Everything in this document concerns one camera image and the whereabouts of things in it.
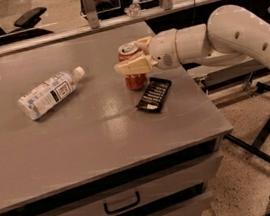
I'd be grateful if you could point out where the red coke can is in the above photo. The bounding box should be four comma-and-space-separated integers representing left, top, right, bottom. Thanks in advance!
117, 42, 147, 91

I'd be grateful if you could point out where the black metal stand frame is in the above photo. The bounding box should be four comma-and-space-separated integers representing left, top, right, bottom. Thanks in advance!
216, 79, 270, 188

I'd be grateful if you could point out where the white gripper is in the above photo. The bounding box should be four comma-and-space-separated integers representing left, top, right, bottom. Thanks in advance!
114, 28, 181, 76

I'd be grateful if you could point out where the small clear bottle on ledge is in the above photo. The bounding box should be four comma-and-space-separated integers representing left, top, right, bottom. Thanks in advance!
124, 0, 141, 17

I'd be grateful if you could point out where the grey drawer cabinet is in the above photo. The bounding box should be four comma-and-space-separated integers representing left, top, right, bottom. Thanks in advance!
0, 136, 223, 216

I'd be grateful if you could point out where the grey side shelf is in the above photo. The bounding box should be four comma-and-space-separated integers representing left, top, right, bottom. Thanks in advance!
188, 58, 270, 93

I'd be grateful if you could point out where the black drawer handle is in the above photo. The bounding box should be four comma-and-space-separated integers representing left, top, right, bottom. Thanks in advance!
103, 191, 141, 215

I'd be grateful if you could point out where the blue plastic water bottle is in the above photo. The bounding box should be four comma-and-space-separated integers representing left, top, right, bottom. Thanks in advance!
18, 67, 85, 120

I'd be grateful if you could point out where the black snack bar wrapper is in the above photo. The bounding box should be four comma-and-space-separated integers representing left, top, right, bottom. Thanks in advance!
136, 77, 172, 113

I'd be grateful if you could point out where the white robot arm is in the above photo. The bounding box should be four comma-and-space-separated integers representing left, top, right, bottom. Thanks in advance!
115, 5, 270, 76

